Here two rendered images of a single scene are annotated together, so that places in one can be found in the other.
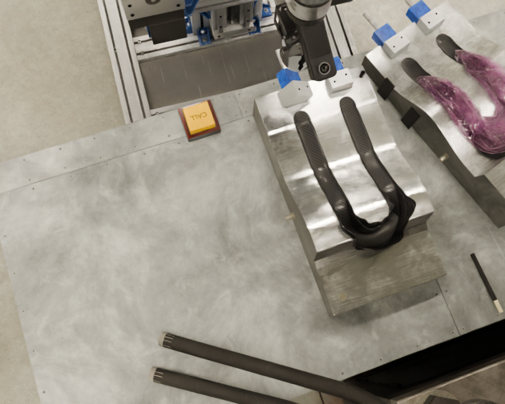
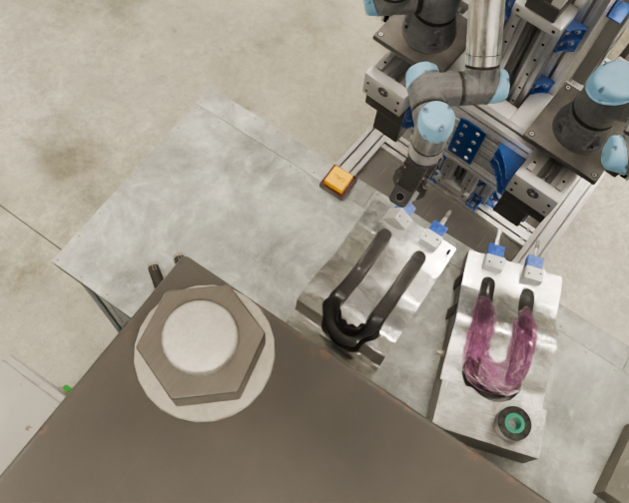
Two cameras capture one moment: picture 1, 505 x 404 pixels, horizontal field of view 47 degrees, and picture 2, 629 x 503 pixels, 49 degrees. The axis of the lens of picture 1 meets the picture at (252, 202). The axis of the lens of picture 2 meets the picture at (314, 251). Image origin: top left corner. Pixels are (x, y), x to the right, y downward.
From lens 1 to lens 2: 0.78 m
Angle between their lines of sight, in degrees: 18
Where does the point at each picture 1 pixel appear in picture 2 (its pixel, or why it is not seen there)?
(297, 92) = (395, 216)
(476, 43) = (545, 317)
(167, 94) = (373, 183)
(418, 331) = not seen: hidden behind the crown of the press
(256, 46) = (461, 217)
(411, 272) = not seen: hidden behind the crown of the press
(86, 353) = (139, 221)
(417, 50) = (504, 280)
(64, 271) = (181, 174)
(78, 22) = not seen: hidden behind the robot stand
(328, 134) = (387, 258)
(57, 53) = (349, 100)
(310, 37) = (409, 173)
